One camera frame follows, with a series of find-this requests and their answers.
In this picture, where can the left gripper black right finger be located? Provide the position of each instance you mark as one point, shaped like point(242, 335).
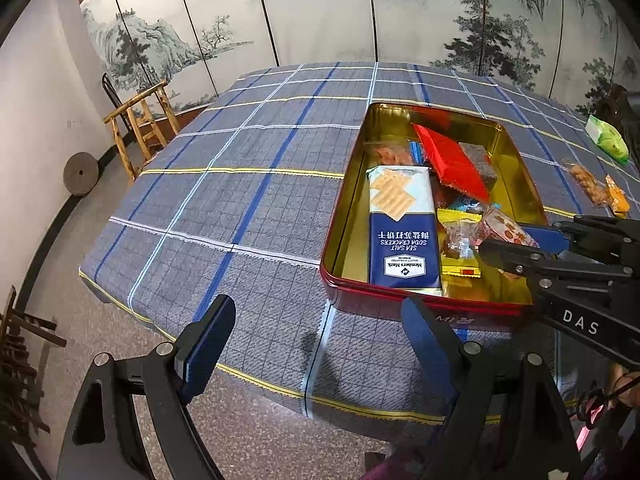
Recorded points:
point(536, 439)

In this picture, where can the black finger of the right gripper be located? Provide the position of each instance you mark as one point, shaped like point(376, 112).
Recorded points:
point(536, 265)
point(612, 241)

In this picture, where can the white red-printed cake packet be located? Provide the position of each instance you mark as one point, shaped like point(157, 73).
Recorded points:
point(496, 225)

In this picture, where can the red snack packet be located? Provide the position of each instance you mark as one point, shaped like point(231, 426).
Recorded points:
point(453, 168)

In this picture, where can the blue soda cracker pack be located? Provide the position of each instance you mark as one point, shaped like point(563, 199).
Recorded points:
point(403, 247)

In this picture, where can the clear bag of peanuts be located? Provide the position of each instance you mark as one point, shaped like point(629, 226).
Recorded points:
point(392, 154)

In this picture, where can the yellow-ended clear candy packet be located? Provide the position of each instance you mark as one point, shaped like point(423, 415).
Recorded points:
point(456, 231)

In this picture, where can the blue candy wrapper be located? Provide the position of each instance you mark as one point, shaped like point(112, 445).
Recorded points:
point(470, 205)

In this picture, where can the grey sesame block packet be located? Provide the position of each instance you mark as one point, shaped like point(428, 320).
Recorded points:
point(481, 162)

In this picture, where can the orange snack packet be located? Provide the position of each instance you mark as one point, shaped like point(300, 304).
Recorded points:
point(616, 198)

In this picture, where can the clear brown nut-brittle packet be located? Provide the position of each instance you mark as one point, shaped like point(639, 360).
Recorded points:
point(595, 191)

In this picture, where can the dark wooden rack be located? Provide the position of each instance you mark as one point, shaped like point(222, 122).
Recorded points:
point(19, 397)

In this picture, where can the green snack packet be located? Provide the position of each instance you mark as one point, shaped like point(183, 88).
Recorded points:
point(608, 139)

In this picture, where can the dark wooden chair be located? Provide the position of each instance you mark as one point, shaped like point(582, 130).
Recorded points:
point(620, 108)

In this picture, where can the painted folding screen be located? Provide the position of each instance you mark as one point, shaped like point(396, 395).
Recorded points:
point(572, 51)

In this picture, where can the round stone millstone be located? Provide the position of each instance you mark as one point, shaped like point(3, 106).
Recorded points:
point(81, 174)

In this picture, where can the blue plaid tablecloth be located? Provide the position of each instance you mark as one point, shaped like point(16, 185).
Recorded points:
point(240, 203)

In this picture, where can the light wooden chair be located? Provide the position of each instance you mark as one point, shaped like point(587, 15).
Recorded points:
point(137, 115)

